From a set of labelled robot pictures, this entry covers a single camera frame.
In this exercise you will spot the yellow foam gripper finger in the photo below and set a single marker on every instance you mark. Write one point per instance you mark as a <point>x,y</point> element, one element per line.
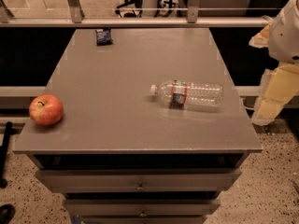
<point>277,88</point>
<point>260,40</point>

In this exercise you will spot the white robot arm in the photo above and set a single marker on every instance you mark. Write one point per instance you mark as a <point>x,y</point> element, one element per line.
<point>283,44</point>

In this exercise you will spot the clear plastic water bottle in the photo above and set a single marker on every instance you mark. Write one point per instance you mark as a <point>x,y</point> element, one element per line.
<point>186,95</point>

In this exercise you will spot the upper grey drawer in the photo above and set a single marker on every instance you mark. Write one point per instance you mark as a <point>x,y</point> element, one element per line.
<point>88,181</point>

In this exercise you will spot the grey drawer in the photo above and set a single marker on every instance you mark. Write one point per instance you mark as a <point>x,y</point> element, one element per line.
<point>141,208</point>
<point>88,181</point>

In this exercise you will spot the black office chair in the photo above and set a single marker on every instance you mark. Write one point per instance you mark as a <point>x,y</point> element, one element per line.
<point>130,0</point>

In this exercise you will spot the blue snack packet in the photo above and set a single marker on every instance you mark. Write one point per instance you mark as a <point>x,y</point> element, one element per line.
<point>103,37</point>

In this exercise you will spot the grey drawer cabinet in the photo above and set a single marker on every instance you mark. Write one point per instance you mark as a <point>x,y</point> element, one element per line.
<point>112,121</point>

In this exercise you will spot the red apple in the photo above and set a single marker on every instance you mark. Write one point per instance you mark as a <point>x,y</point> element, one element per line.
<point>46,110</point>

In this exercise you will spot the lower grey drawer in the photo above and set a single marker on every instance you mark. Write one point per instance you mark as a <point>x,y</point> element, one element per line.
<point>141,208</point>

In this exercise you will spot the metal guard railing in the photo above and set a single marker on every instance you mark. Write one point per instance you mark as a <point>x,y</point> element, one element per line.
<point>72,14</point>

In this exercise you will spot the black pole on floor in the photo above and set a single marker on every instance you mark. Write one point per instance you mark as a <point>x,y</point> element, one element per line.
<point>3,153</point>

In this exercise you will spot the black shoe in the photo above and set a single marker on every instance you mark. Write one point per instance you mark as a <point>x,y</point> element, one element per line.
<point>7,212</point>

